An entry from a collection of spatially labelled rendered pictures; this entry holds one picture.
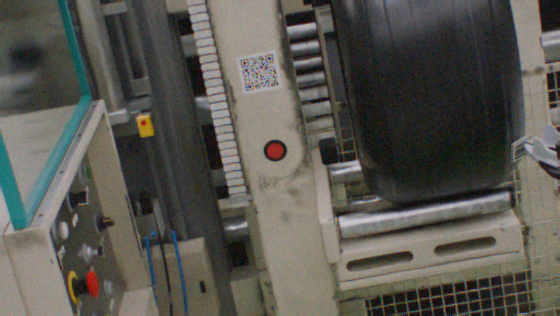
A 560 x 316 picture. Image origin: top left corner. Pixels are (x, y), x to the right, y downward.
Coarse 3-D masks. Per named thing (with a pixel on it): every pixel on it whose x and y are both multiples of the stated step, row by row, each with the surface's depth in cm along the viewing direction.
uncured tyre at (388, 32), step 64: (384, 0) 184; (448, 0) 183; (384, 64) 184; (448, 64) 183; (512, 64) 186; (384, 128) 188; (448, 128) 187; (512, 128) 190; (384, 192) 203; (448, 192) 203
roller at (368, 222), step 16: (480, 192) 207; (496, 192) 206; (512, 192) 206; (384, 208) 208; (400, 208) 207; (416, 208) 207; (432, 208) 206; (448, 208) 206; (464, 208) 206; (480, 208) 206; (496, 208) 206; (512, 208) 207; (352, 224) 207; (368, 224) 207; (384, 224) 207; (400, 224) 207; (416, 224) 207
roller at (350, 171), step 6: (348, 162) 235; (354, 162) 234; (336, 168) 234; (342, 168) 233; (348, 168) 233; (354, 168) 233; (360, 168) 233; (336, 174) 233; (342, 174) 233; (348, 174) 233; (354, 174) 233; (360, 174) 233; (336, 180) 234; (342, 180) 234; (348, 180) 234; (354, 180) 234
